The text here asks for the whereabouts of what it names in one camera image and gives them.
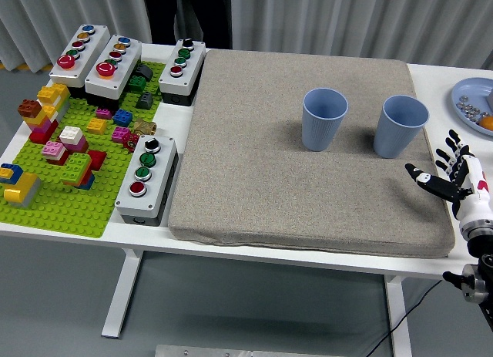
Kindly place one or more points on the dark grey sloped brick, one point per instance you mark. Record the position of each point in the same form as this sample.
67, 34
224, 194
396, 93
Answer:
145, 101
145, 71

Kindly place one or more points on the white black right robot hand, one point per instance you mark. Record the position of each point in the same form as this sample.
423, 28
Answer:
471, 191

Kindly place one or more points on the light blue plate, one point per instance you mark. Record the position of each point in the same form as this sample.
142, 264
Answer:
473, 89

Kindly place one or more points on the blue ribbed cup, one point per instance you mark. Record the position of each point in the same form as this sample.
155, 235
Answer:
396, 129
319, 133

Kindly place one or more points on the five-button control box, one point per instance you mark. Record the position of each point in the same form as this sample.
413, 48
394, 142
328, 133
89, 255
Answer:
125, 60
90, 48

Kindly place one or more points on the green studded baseplate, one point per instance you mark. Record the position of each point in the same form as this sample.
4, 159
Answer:
69, 214

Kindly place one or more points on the small orange fruit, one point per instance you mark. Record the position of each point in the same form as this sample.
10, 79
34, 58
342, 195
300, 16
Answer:
487, 123

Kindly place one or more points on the blue toy brick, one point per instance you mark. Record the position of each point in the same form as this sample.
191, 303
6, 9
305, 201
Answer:
122, 118

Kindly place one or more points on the white table leg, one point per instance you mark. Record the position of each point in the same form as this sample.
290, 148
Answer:
121, 295
398, 318

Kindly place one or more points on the white pink red brick stack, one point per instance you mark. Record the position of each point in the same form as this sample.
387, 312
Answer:
71, 135

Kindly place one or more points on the white pleated curtain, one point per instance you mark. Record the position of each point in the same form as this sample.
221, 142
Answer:
58, 10
346, 17

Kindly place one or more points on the small magenta toy brick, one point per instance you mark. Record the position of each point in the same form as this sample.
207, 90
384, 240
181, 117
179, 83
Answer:
103, 113

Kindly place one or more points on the pink toy brick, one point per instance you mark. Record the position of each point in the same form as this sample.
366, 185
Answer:
120, 134

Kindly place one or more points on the four-button control box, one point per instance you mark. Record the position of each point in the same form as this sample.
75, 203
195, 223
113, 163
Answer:
159, 172
190, 64

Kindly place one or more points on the person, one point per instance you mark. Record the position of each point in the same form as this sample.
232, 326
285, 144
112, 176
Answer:
161, 17

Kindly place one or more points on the grey-brown fabric mat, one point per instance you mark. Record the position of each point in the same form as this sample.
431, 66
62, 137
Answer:
269, 179

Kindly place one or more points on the red toy brick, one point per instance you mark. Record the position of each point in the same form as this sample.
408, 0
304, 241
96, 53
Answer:
98, 158

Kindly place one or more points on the yellow brown red brick tower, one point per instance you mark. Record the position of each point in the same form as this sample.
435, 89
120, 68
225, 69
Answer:
42, 120

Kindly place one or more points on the green orange blue brick stack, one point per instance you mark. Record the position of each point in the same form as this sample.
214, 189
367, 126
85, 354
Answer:
77, 168

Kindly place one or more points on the dark green toy brick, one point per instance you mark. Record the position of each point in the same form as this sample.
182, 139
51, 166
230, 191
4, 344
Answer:
136, 84

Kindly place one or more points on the blue yellow grey brick stack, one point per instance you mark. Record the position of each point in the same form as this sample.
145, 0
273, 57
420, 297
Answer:
23, 187

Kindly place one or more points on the yellow toy brick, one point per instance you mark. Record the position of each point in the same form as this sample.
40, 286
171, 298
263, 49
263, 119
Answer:
96, 126

